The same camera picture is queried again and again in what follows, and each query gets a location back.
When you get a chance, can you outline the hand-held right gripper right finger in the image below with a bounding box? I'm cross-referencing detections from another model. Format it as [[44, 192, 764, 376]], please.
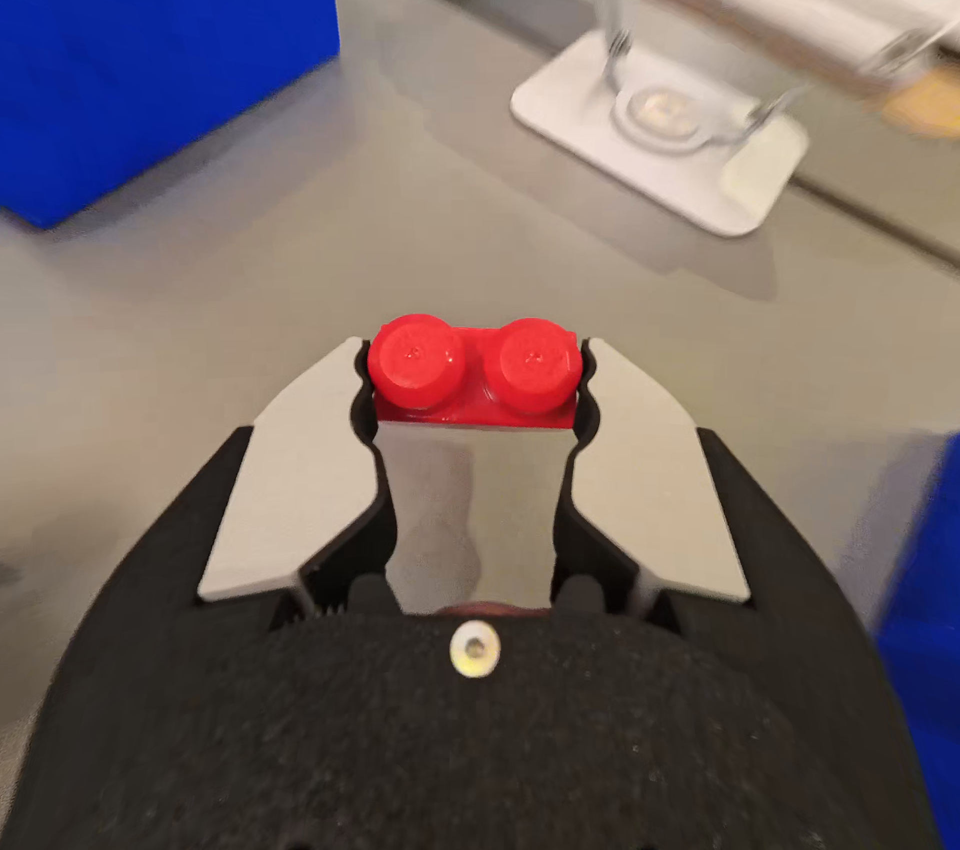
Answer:
[[553, 337, 751, 622]]

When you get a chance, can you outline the grey desk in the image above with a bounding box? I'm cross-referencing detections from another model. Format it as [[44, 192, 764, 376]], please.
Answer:
[[0, 0, 960, 776]]

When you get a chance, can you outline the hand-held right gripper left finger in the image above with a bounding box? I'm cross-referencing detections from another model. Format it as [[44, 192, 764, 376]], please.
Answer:
[[196, 337, 397, 615]]

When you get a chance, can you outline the red toy block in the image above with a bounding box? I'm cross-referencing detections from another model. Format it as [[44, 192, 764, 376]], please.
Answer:
[[366, 314, 585, 430]]

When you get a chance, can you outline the blue plastic storage bin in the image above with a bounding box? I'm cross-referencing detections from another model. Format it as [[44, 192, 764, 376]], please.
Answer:
[[0, 0, 342, 230], [873, 430, 960, 850]]

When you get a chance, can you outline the white stand with wooden board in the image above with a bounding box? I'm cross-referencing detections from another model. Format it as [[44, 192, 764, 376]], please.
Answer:
[[510, 0, 960, 238]]

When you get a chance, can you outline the person's right hand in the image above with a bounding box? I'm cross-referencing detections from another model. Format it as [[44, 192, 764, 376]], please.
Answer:
[[437, 603, 554, 617]]

